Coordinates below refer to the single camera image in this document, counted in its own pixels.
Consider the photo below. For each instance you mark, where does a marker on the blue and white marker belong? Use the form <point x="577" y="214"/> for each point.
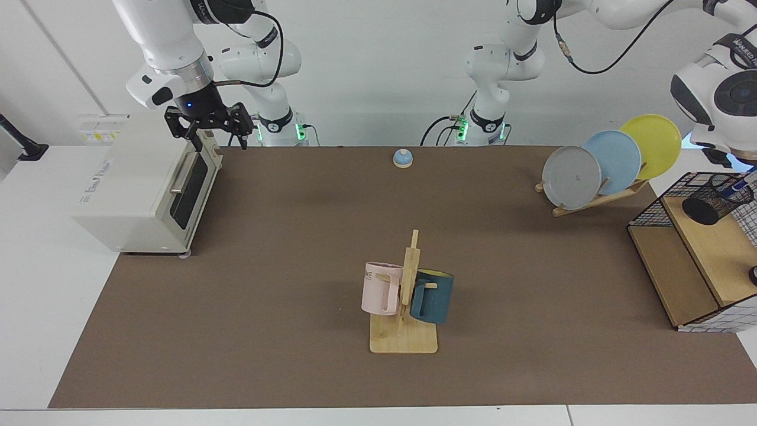
<point x="740" y="186"/>

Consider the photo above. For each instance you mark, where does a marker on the black mesh pen holder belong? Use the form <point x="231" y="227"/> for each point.
<point x="709" y="207"/>

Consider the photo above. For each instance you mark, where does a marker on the pale toaster oven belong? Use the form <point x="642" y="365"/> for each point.
<point x="130" y="189"/>

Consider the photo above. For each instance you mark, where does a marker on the small blue round thing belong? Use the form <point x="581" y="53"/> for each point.
<point x="403" y="157"/>

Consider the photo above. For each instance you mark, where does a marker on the brown table cloth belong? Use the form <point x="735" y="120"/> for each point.
<point x="236" y="325"/>

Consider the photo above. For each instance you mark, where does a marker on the pink cup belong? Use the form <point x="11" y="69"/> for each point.
<point x="375" y="296"/>

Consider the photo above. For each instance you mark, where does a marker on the teal cup yellow inside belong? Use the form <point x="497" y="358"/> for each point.
<point x="437" y="302"/>

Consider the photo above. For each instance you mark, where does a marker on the wooden cup stand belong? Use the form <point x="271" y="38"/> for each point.
<point x="405" y="342"/>

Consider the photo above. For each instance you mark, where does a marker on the grey plate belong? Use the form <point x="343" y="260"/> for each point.
<point x="571" y="177"/>

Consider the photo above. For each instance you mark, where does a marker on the wooden plate rack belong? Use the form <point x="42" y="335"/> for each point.
<point x="591" y="203"/>

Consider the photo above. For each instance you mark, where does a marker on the light blue plate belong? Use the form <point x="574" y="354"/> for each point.
<point x="618" y="157"/>

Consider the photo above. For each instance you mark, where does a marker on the yellow plate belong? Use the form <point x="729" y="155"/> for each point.
<point x="659" y="145"/>

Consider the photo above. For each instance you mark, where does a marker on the small black round thing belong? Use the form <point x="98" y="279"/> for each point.
<point x="754" y="276"/>

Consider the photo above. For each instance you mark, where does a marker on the white wall socket box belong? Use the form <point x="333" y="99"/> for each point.
<point x="103" y="127"/>

